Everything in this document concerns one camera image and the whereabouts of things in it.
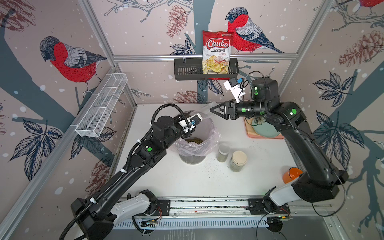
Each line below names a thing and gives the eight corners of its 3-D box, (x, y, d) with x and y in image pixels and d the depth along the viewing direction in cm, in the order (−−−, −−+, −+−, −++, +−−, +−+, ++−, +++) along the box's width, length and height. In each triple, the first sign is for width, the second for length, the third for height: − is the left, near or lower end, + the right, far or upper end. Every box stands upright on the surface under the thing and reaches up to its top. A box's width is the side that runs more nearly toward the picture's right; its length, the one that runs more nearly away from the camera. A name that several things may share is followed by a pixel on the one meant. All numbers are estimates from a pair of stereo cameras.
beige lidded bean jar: (229, 173, 87) (234, 163, 75) (227, 161, 92) (232, 150, 80) (241, 173, 87) (248, 163, 75) (239, 161, 92) (245, 150, 80)
